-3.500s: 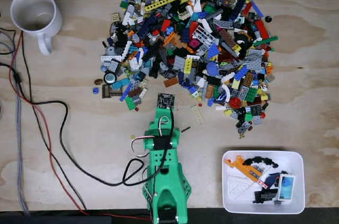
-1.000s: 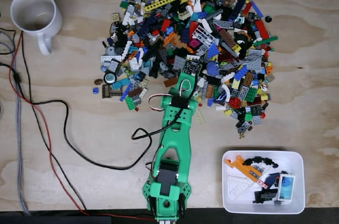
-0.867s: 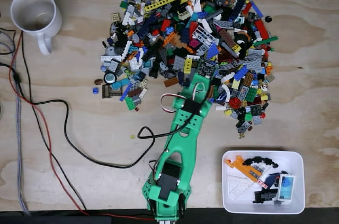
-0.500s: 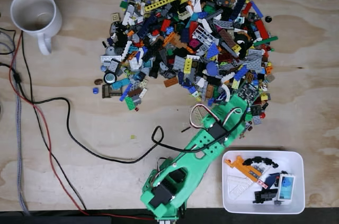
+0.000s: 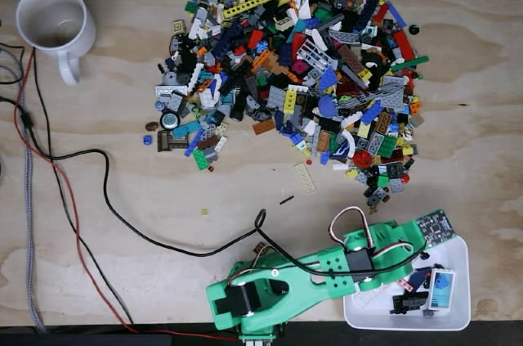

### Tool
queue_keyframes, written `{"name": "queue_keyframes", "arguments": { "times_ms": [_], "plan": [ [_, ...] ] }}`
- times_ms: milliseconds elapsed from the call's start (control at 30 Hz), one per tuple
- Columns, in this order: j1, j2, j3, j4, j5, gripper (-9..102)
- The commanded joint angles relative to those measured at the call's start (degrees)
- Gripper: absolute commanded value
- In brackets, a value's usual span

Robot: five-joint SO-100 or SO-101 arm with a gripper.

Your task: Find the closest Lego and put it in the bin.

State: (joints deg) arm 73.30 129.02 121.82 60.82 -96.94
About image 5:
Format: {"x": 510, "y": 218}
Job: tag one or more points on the white plastic bin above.
{"x": 457, "y": 315}

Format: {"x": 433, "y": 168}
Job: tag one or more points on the black Lego rod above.
{"x": 287, "y": 199}

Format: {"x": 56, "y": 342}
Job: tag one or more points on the square green Lego plate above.
{"x": 387, "y": 146}

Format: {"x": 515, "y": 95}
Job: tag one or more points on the tan square Lego tile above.
{"x": 178, "y": 27}

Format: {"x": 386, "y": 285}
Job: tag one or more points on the small brown Lego piece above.
{"x": 260, "y": 247}

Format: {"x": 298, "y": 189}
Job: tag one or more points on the white Lego piece blue print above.
{"x": 440, "y": 289}

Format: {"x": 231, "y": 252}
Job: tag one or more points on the brown round Lego piece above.
{"x": 152, "y": 126}

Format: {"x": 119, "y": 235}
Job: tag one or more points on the white Lego lattice piece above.
{"x": 312, "y": 53}

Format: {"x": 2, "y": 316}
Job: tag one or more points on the blue Lego plate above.
{"x": 194, "y": 143}

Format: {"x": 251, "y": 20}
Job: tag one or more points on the grey Lego brick cross hole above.
{"x": 209, "y": 153}

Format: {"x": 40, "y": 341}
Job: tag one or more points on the light grey Lego plate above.
{"x": 169, "y": 90}

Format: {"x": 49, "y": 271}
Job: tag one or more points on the camera circuit board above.
{"x": 436, "y": 228}

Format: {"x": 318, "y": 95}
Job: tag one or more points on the Lego wheel teal hub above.
{"x": 169, "y": 119}

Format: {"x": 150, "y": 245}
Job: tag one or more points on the white Lego brick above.
{"x": 220, "y": 144}

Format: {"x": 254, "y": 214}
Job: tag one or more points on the red Lego brick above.
{"x": 403, "y": 42}

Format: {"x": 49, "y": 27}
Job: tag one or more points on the dark brown Lego frame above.
{"x": 163, "y": 142}

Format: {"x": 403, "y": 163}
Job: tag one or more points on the teal Lego plate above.
{"x": 186, "y": 130}

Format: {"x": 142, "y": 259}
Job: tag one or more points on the blue rounded Lego piece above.
{"x": 327, "y": 106}

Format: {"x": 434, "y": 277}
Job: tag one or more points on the black round Lego piece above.
{"x": 414, "y": 29}

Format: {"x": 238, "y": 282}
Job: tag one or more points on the tan Lego plate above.
{"x": 305, "y": 178}

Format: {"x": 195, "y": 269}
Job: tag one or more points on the orange Lego plate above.
{"x": 263, "y": 127}

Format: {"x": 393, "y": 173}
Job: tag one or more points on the yellow Lego brick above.
{"x": 290, "y": 101}

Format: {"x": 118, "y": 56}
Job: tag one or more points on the red round Lego gear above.
{"x": 362, "y": 158}

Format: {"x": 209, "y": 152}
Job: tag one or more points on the long green Lego plate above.
{"x": 409, "y": 63}

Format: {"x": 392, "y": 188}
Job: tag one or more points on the yellow Lego technic beam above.
{"x": 253, "y": 3}

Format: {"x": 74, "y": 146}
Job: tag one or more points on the white ceramic mug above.
{"x": 53, "y": 19}

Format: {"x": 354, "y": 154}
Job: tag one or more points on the white Lego arch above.
{"x": 350, "y": 142}

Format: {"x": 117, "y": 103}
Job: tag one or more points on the small blue Lego piece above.
{"x": 147, "y": 140}

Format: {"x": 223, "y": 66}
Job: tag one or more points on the blue Lego wedge piece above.
{"x": 329, "y": 81}

